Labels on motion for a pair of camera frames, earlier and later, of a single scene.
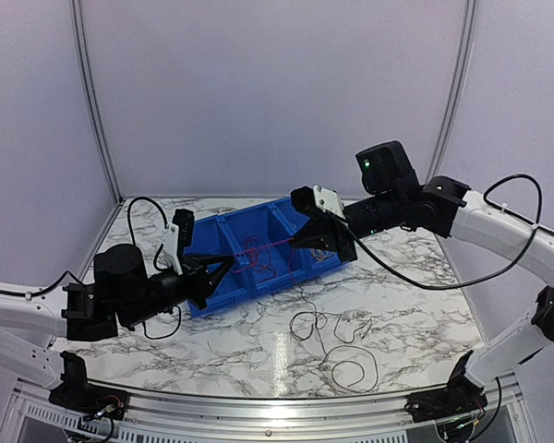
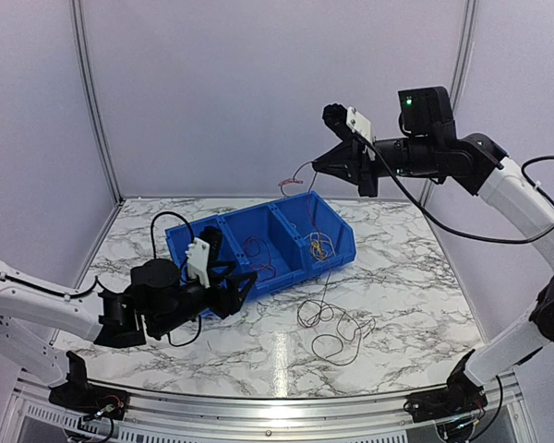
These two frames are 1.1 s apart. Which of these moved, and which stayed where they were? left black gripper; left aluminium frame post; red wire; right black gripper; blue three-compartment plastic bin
Moved: right black gripper; left black gripper; red wire
Stayed: blue three-compartment plastic bin; left aluminium frame post
